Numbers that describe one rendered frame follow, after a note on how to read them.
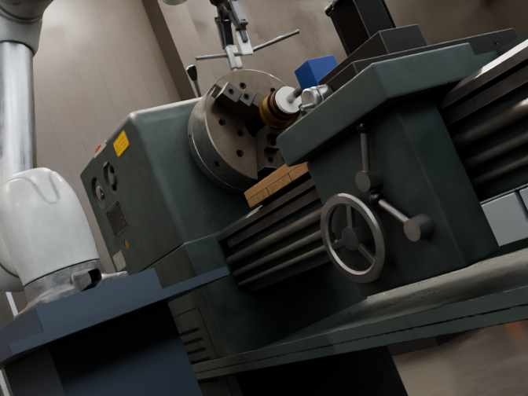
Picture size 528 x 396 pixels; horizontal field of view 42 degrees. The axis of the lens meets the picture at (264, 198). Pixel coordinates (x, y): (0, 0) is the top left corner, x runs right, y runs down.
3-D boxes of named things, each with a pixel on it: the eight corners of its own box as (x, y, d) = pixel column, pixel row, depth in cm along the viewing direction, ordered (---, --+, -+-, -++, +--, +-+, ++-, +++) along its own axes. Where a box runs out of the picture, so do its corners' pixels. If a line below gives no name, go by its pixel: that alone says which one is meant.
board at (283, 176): (250, 208, 161) (243, 192, 161) (362, 171, 180) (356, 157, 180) (317, 166, 136) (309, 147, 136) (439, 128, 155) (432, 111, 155)
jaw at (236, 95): (242, 128, 181) (205, 102, 178) (250, 114, 183) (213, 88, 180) (261, 111, 172) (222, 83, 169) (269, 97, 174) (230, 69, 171)
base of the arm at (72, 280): (53, 300, 120) (42, 270, 120) (12, 324, 136) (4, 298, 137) (141, 271, 132) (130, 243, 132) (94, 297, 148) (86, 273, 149)
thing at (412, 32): (326, 104, 136) (317, 81, 137) (364, 95, 141) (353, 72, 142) (390, 56, 119) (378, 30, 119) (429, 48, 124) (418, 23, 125)
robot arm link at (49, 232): (36, 276, 125) (-4, 165, 127) (8, 297, 138) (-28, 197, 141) (115, 251, 135) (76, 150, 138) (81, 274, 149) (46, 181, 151)
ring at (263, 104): (247, 103, 174) (265, 87, 166) (277, 96, 179) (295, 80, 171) (262, 136, 173) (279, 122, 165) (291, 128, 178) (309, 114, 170)
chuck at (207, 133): (210, 200, 177) (177, 88, 182) (309, 181, 193) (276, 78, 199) (225, 189, 170) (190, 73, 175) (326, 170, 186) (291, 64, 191)
